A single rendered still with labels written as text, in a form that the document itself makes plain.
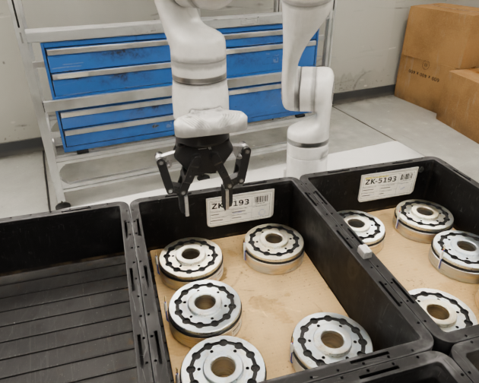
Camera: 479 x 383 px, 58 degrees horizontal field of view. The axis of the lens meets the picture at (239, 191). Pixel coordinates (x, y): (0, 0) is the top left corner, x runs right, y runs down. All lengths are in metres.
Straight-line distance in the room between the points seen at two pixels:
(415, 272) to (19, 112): 2.88
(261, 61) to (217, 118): 2.09
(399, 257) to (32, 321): 0.59
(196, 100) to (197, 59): 0.05
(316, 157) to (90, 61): 1.59
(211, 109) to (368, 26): 3.58
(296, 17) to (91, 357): 0.63
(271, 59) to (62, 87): 1.15
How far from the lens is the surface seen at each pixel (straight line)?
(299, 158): 0.95
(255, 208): 0.78
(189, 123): 0.52
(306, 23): 0.83
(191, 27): 0.56
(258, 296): 0.68
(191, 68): 0.54
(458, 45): 3.96
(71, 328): 0.69
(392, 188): 0.91
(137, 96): 2.38
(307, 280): 0.72
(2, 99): 3.27
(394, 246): 0.83
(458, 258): 0.79
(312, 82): 0.90
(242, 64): 2.56
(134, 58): 2.36
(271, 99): 2.71
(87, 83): 2.36
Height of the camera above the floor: 1.31
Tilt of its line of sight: 31 degrees down
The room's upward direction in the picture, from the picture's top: straight up
